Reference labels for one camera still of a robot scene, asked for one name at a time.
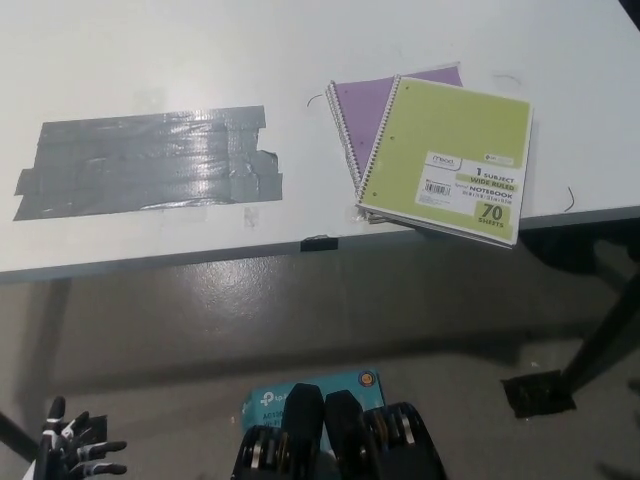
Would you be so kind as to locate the robot left five-finger hand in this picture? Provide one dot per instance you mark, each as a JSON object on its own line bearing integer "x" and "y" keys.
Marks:
{"x": 57, "y": 450}

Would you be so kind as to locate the green spiral notebook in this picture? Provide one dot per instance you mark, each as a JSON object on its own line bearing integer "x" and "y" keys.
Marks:
{"x": 450, "y": 130}

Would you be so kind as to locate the robot body black blocks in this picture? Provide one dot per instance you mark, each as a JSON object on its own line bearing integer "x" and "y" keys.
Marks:
{"x": 345, "y": 440}

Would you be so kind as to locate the clear tape scrap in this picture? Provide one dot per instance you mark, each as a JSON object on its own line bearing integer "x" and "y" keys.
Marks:
{"x": 251, "y": 216}
{"x": 358, "y": 215}

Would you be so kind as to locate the teal router box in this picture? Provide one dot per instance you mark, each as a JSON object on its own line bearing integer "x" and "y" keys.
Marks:
{"x": 370, "y": 387}

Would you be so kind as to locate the purple spiral notebook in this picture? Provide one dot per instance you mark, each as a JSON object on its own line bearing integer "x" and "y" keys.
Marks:
{"x": 360, "y": 110}

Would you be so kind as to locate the grey duct tape patch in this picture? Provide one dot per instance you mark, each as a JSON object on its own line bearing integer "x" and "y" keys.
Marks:
{"x": 150, "y": 160}

